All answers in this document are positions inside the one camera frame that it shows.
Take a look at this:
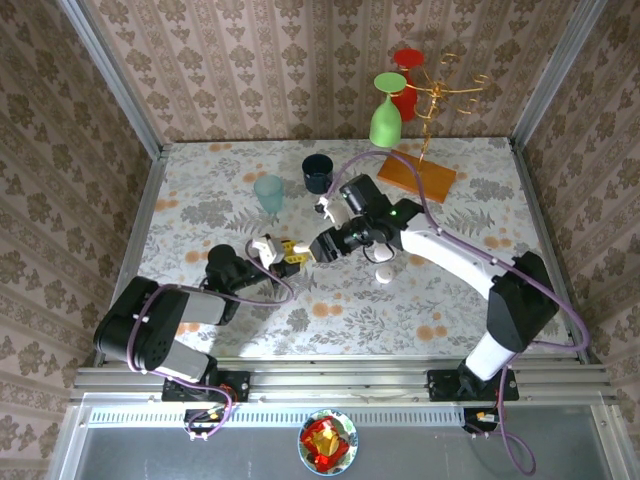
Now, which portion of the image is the teal translucent cup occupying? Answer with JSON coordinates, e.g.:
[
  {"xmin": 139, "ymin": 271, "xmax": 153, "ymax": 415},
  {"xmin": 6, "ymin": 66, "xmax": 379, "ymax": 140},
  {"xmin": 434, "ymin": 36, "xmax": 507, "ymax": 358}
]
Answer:
[{"xmin": 252, "ymin": 174, "xmax": 285, "ymax": 216}]

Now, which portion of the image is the dark blue mug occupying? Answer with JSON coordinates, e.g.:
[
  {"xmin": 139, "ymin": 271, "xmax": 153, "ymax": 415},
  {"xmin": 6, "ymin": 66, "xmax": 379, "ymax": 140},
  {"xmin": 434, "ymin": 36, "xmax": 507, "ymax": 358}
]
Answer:
[{"xmin": 301, "ymin": 153, "xmax": 336, "ymax": 195}]

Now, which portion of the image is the green wine glass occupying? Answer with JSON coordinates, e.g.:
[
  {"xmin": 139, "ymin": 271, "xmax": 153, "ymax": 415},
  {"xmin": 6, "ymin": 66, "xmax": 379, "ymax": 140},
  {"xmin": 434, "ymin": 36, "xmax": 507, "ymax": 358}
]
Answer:
[{"xmin": 368, "ymin": 72, "xmax": 407, "ymax": 149}]

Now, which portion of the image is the black yellow power connector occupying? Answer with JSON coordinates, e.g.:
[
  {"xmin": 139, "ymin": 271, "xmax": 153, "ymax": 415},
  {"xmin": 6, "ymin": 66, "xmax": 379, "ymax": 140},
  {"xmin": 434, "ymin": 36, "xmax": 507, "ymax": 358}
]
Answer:
[
  {"xmin": 462, "ymin": 407, "xmax": 501, "ymax": 435},
  {"xmin": 183, "ymin": 407, "xmax": 227, "ymax": 435}
]

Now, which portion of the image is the perforated metal strip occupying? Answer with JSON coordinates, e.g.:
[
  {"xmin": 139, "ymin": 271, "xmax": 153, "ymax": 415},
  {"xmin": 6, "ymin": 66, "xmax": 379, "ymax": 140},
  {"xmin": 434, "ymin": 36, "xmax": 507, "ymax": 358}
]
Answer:
[{"xmin": 87, "ymin": 409, "xmax": 469, "ymax": 427}]

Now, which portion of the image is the red wine glass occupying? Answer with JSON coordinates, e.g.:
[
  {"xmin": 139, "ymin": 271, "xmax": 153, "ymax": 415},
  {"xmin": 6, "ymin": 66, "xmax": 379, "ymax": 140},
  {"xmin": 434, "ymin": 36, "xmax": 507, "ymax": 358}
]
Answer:
[{"xmin": 392, "ymin": 48, "xmax": 427, "ymax": 123}]

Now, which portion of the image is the red gold foil candy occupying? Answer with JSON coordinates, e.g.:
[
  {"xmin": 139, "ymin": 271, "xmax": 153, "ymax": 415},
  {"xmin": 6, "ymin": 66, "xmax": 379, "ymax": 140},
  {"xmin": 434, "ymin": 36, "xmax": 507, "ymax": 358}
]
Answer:
[{"xmin": 299, "ymin": 418, "xmax": 350, "ymax": 471}]

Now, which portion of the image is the patterned ceramic bowl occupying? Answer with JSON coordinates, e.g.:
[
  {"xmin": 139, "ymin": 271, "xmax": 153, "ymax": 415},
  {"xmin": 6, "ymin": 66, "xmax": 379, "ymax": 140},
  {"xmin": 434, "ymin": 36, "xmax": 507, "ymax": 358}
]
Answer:
[{"xmin": 297, "ymin": 408, "xmax": 359, "ymax": 474}]

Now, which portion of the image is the grey metal shelf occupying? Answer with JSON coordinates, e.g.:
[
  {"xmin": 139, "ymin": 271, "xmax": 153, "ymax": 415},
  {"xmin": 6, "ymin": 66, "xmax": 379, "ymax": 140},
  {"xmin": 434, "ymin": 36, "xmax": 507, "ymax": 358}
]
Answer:
[{"xmin": 47, "ymin": 404, "xmax": 640, "ymax": 480}]

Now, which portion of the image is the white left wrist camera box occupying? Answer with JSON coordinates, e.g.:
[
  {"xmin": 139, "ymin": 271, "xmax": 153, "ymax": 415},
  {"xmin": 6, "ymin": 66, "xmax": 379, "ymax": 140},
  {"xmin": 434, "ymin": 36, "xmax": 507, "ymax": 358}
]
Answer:
[{"xmin": 248, "ymin": 235, "xmax": 284, "ymax": 269}]

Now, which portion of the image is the black wire loop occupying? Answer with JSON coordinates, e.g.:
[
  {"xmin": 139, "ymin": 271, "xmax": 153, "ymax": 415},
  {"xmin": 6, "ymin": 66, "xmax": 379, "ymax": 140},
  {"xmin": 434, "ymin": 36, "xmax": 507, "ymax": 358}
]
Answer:
[{"xmin": 362, "ymin": 239, "xmax": 396, "ymax": 265}]

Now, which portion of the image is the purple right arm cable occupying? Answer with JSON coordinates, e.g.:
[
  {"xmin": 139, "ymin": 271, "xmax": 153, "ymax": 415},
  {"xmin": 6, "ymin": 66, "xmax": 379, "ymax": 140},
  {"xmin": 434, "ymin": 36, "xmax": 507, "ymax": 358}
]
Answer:
[{"xmin": 322, "ymin": 149, "xmax": 592, "ymax": 476}]

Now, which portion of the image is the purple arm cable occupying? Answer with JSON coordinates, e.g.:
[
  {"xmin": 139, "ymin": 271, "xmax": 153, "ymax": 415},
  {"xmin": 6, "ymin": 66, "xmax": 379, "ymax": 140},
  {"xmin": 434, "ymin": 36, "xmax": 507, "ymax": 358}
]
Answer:
[
  {"xmin": 322, "ymin": 149, "xmax": 592, "ymax": 476},
  {"xmin": 125, "ymin": 241, "xmax": 296, "ymax": 442}
]

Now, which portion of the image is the gold wire rack wooden base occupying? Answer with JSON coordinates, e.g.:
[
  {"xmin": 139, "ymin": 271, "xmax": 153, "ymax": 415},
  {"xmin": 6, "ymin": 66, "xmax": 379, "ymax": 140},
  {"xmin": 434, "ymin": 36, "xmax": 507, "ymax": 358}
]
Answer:
[{"xmin": 375, "ymin": 52, "xmax": 494, "ymax": 205}]

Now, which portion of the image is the aluminium side rail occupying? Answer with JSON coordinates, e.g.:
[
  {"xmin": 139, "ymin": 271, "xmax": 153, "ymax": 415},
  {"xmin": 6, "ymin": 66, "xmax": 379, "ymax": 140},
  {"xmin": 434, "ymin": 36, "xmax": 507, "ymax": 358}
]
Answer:
[
  {"xmin": 74, "ymin": 144, "xmax": 169, "ymax": 371},
  {"xmin": 509, "ymin": 139, "xmax": 604, "ymax": 364}
]

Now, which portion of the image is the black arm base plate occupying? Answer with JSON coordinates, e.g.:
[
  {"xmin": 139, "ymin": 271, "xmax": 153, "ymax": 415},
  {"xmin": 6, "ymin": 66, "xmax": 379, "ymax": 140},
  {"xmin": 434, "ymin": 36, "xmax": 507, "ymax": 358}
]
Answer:
[
  {"xmin": 160, "ymin": 370, "xmax": 251, "ymax": 403},
  {"xmin": 427, "ymin": 367, "xmax": 520, "ymax": 402}
]

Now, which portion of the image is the aluminium front rail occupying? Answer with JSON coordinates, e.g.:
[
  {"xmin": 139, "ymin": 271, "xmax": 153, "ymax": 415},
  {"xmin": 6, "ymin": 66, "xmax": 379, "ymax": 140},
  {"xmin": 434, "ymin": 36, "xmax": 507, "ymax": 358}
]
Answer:
[{"xmin": 69, "ymin": 355, "xmax": 619, "ymax": 404}]

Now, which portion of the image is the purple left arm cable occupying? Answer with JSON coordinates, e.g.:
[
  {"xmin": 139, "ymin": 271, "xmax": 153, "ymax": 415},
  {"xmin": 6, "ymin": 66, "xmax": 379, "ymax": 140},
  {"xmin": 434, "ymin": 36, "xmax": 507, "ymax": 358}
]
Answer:
[{"xmin": 125, "ymin": 241, "xmax": 296, "ymax": 442}]

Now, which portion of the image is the aluminium frame post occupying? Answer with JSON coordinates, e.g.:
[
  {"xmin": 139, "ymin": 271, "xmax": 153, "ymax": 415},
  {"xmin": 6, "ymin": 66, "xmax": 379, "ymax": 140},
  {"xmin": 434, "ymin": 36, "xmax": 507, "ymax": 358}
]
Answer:
[
  {"xmin": 509, "ymin": 0, "xmax": 609, "ymax": 151},
  {"xmin": 58, "ymin": 0, "xmax": 164, "ymax": 159}
]

